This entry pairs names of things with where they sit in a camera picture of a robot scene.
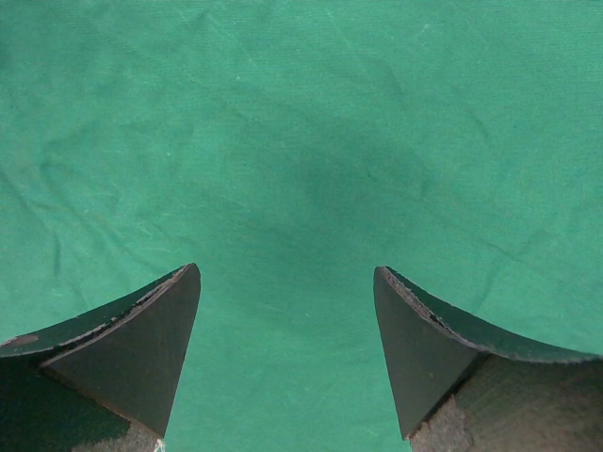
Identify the dark green surgical cloth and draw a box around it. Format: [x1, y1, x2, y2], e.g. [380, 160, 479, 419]
[1, 1, 602, 451]

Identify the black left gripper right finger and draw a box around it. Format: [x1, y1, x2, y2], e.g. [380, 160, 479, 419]
[373, 266, 602, 452]

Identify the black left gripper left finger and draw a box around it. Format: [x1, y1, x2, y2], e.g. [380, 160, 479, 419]
[1, 264, 202, 451]

